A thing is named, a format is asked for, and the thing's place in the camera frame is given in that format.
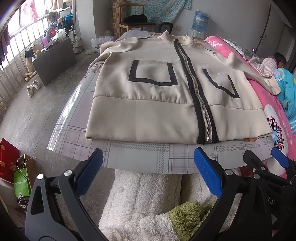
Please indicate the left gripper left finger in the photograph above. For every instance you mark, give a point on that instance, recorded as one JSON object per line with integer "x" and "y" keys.
{"x": 44, "y": 220}

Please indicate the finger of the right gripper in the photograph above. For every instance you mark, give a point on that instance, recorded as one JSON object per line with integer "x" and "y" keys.
{"x": 259, "y": 170}
{"x": 281, "y": 158}

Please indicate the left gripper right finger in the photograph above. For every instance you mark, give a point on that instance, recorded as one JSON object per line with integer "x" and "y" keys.
{"x": 225, "y": 185}

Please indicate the beige zip jacket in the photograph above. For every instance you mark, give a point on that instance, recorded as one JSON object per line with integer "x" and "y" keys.
{"x": 170, "y": 89}

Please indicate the black clothes on chair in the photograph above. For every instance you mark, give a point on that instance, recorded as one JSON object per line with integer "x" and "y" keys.
{"x": 133, "y": 19}

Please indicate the pink floral blanket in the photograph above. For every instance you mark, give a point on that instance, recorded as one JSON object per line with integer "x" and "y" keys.
{"x": 266, "y": 104}

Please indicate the green paper bag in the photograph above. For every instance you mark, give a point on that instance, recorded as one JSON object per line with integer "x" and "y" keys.
{"x": 21, "y": 183}

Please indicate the green fluffy cloth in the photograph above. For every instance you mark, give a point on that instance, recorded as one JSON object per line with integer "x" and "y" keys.
{"x": 188, "y": 217}

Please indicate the brown paper bag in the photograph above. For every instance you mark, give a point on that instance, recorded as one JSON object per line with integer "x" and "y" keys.
{"x": 28, "y": 163}

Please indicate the red gift bag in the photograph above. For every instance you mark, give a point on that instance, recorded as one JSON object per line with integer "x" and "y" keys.
{"x": 8, "y": 157}

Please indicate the plaid bed sheet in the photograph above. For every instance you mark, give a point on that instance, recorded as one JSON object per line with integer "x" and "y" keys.
{"x": 68, "y": 139}

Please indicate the person in blue pajamas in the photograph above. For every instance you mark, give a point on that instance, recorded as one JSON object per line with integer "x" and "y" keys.
{"x": 287, "y": 95}

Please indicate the white fluffy blanket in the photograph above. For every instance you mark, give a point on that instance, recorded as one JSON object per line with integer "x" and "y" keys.
{"x": 139, "y": 203}

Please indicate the pink checkered cloth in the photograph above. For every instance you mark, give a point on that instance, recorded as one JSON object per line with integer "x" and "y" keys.
{"x": 264, "y": 67}

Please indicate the floral pillow with lace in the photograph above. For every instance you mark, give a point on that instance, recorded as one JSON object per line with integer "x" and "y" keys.
{"x": 247, "y": 54}

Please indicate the white shoe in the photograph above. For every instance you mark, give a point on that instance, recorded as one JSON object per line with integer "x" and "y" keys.
{"x": 30, "y": 90}
{"x": 36, "y": 84}

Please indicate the dark grey cabinet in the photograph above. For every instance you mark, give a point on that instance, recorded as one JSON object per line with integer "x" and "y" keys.
{"x": 51, "y": 63}

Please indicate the white water dispenser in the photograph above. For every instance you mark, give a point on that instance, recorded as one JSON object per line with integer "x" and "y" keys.
{"x": 196, "y": 35}

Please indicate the blue water bottle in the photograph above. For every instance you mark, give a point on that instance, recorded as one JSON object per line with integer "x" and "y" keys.
{"x": 200, "y": 22}

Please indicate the black round fan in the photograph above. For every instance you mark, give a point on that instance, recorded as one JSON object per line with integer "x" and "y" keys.
{"x": 165, "y": 26}

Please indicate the wooden chair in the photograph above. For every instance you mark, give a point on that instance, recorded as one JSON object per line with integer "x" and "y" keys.
{"x": 129, "y": 26}

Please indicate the teal floral wall cloth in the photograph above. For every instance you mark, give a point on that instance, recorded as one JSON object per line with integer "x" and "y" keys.
{"x": 160, "y": 11}

